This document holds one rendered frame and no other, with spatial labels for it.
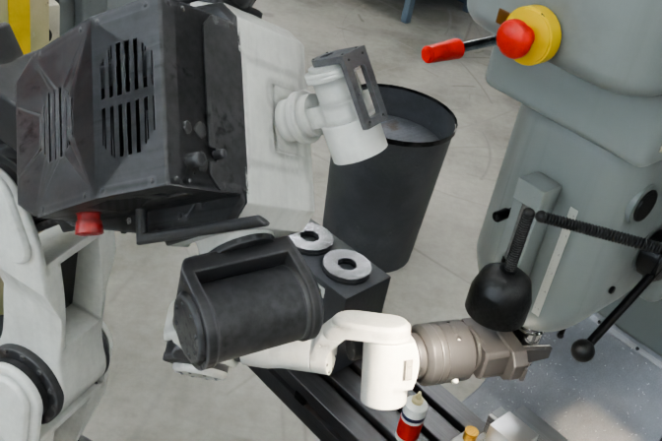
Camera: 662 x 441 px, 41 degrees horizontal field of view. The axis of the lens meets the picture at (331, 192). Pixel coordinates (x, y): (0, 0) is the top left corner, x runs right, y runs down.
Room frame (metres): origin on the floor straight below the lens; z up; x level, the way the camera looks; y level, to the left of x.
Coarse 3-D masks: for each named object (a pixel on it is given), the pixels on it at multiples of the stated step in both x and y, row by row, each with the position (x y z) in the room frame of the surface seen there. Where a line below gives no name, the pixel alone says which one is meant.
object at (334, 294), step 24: (312, 240) 1.35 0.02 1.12; (336, 240) 1.37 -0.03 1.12; (312, 264) 1.28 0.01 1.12; (336, 264) 1.28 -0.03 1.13; (360, 264) 1.29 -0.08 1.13; (336, 288) 1.22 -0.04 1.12; (360, 288) 1.24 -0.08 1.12; (384, 288) 1.28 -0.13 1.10; (336, 312) 1.21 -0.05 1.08; (336, 360) 1.21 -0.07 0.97
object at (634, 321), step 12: (636, 300) 1.31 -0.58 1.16; (660, 300) 1.28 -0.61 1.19; (600, 312) 1.34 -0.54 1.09; (636, 312) 1.30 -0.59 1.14; (648, 312) 1.29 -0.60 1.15; (660, 312) 1.28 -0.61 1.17; (624, 324) 1.31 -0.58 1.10; (636, 324) 1.30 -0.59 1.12; (648, 324) 1.28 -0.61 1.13; (660, 324) 1.27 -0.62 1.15; (636, 336) 1.29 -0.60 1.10; (648, 336) 1.28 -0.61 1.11; (660, 336) 1.26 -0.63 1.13; (660, 348) 1.26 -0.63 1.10
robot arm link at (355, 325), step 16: (336, 320) 0.94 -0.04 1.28; (352, 320) 0.94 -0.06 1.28; (368, 320) 0.95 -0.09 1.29; (384, 320) 0.95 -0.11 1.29; (400, 320) 0.96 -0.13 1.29; (320, 336) 0.93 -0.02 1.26; (336, 336) 0.92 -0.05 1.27; (352, 336) 0.92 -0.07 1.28; (368, 336) 0.92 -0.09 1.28; (384, 336) 0.92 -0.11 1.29; (400, 336) 0.92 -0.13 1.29; (320, 352) 0.92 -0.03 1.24; (336, 352) 0.97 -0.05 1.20; (320, 368) 0.91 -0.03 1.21
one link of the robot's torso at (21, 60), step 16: (0, 32) 1.06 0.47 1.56; (0, 48) 1.04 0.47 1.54; (16, 48) 1.07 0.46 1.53; (0, 64) 1.03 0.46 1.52; (16, 64) 1.04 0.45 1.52; (0, 80) 1.00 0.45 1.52; (16, 80) 1.01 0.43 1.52; (0, 96) 0.97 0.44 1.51; (0, 112) 0.97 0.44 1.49; (0, 128) 0.97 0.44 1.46; (16, 128) 0.96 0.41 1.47; (16, 144) 0.96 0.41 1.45; (48, 224) 0.97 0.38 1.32; (64, 224) 0.93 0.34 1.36
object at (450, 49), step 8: (448, 40) 0.94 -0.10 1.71; (456, 40) 0.94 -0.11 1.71; (472, 40) 0.97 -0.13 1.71; (480, 40) 0.97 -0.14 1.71; (488, 40) 0.98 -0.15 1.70; (424, 48) 0.92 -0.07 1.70; (432, 48) 0.91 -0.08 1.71; (440, 48) 0.92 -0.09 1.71; (448, 48) 0.92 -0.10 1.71; (456, 48) 0.93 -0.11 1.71; (464, 48) 0.94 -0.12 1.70; (472, 48) 0.96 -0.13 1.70; (480, 48) 0.97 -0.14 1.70; (424, 56) 0.91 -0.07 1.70; (432, 56) 0.91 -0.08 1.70; (440, 56) 0.91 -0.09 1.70; (448, 56) 0.92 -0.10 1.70; (456, 56) 0.93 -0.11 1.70
